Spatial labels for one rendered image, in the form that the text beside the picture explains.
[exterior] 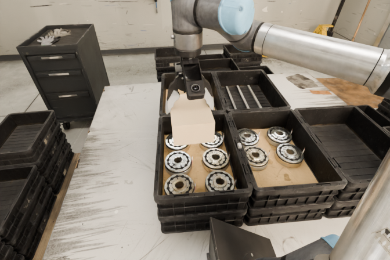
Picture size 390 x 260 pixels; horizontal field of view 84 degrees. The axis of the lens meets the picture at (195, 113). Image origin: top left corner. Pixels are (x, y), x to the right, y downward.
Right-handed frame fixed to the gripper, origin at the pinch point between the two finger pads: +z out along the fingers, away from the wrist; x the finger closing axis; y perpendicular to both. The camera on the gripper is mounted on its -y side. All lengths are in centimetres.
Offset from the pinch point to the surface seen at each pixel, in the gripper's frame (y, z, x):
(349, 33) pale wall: 286, 74, -313
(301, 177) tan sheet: -9.8, 26.9, -39.7
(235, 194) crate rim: -18.6, 17.2, -10.7
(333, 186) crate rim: -20.3, 17.1, -41.1
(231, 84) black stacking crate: 59, 25, -33
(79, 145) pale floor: 110, 108, 95
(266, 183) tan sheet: -10.2, 26.9, -26.0
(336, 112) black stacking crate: 17, 20, -70
